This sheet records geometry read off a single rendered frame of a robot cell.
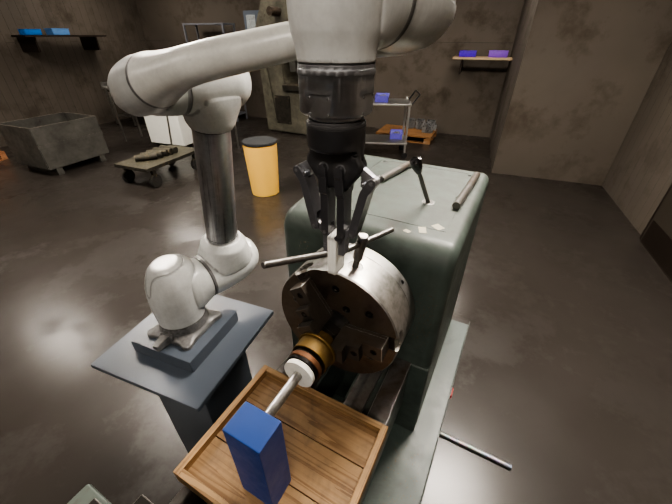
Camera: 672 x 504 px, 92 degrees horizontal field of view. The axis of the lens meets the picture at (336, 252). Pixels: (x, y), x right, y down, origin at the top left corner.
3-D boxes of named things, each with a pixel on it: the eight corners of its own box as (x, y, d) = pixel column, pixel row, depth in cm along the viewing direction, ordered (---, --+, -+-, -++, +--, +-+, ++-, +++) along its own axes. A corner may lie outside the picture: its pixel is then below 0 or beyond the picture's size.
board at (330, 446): (266, 373, 92) (264, 364, 89) (387, 435, 77) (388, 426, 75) (177, 480, 70) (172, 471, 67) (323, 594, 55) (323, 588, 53)
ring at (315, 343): (305, 318, 73) (280, 346, 67) (342, 333, 70) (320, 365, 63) (307, 346, 78) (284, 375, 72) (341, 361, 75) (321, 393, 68)
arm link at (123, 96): (109, 42, 58) (180, 41, 67) (82, 65, 70) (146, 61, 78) (140, 120, 63) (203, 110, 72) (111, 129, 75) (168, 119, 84)
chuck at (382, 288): (295, 314, 99) (306, 229, 79) (391, 367, 89) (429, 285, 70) (277, 334, 92) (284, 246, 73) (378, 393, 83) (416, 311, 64)
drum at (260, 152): (288, 189, 421) (283, 138, 386) (269, 200, 391) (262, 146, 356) (262, 183, 437) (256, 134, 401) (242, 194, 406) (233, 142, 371)
